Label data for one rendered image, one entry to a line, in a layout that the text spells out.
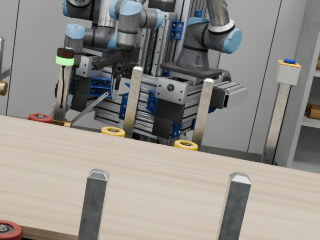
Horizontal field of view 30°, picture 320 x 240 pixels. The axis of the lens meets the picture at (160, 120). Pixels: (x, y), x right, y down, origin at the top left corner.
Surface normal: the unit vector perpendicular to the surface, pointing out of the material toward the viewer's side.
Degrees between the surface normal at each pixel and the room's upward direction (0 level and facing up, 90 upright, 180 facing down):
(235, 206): 90
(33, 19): 90
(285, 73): 90
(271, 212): 0
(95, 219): 90
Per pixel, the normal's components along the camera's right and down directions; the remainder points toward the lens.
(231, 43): 0.77, 0.39
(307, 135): 0.06, 0.27
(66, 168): 0.18, -0.95
